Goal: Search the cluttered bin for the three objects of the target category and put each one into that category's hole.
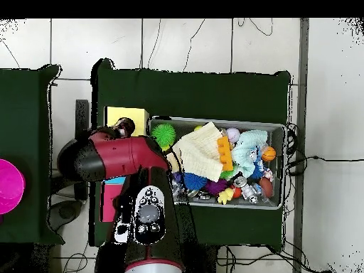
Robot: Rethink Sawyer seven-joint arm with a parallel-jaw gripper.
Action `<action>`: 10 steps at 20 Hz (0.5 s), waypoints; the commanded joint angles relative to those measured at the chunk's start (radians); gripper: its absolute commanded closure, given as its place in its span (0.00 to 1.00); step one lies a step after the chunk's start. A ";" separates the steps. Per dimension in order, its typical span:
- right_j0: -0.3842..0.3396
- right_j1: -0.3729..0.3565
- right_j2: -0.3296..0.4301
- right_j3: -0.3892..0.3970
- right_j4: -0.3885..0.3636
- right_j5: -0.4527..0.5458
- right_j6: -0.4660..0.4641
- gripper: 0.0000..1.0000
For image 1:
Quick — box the orange plastic compartment tray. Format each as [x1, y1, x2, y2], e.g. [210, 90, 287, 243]
[216, 135, 235, 172]

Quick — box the mint green knitted cloth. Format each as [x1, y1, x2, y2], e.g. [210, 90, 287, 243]
[230, 129, 269, 178]

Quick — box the shallow wire mesh bin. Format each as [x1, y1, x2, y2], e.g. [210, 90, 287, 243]
[147, 115, 287, 210]

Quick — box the silver toy robot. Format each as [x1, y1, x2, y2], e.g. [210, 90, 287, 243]
[233, 175, 259, 205]

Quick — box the small orange basketball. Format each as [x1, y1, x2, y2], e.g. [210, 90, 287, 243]
[261, 146, 277, 162]

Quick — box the white baseball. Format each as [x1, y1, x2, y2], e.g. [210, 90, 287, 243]
[226, 127, 241, 143]

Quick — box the magenta round disc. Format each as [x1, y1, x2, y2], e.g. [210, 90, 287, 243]
[0, 158, 26, 215]

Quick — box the dark green table cloth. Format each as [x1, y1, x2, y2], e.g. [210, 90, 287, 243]
[89, 58, 292, 247]

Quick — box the black power cable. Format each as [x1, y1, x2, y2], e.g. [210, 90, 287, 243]
[285, 154, 364, 176]

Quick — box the purple spiky ball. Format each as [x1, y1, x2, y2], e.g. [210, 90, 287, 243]
[204, 178, 228, 196]

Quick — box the grey stand base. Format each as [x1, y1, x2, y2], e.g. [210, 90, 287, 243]
[46, 199, 86, 232]

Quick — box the black upright post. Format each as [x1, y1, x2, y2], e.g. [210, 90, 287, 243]
[74, 99, 90, 201]

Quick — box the large green spiky ball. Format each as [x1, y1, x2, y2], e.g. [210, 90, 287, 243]
[150, 122, 177, 149]

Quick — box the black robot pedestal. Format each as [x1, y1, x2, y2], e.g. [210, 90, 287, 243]
[187, 242, 218, 273]

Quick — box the wooden box with three holes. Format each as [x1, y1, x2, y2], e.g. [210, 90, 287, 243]
[99, 106, 150, 223]

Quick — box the dark green side table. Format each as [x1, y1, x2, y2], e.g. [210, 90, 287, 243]
[0, 64, 65, 245]

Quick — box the small brown football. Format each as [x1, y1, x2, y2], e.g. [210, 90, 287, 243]
[258, 176, 274, 199]

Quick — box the blue spiky ball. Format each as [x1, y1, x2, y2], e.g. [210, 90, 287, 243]
[183, 172, 208, 191]

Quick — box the cream waffle cloth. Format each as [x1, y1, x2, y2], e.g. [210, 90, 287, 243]
[171, 121, 225, 183]

